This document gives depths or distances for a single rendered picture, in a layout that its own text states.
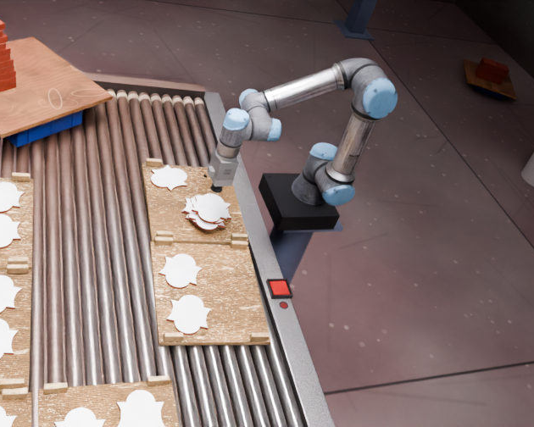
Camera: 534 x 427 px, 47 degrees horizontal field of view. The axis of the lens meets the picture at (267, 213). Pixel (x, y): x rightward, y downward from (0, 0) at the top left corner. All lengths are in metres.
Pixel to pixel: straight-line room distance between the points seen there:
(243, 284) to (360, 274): 1.72
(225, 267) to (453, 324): 1.96
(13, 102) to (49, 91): 0.16
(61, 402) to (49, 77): 1.37
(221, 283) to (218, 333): 0.20
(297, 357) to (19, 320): 0.83
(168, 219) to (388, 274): 1.91
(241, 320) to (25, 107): 1.13
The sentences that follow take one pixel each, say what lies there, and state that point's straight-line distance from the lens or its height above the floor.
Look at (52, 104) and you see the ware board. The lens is 2.49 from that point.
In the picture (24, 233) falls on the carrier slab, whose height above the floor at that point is 0.94.
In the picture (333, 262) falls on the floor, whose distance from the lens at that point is 3.70.
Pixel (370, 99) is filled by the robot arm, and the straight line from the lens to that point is 2.03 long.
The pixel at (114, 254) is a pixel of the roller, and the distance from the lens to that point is 2.09.
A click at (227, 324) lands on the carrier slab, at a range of 1.96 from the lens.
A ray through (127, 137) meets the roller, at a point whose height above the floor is 0.92.
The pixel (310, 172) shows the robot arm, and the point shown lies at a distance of 2.40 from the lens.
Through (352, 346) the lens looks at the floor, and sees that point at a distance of 3.34.
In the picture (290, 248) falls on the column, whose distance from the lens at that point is 2.62.
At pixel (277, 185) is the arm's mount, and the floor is 0.95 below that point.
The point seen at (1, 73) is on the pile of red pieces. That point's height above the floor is 1.12.
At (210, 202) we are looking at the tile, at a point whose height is 1.00.
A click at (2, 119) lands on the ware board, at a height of 1.04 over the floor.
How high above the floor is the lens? 2.45
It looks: 40 degrees down
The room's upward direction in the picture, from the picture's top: 21 degrees clockwise
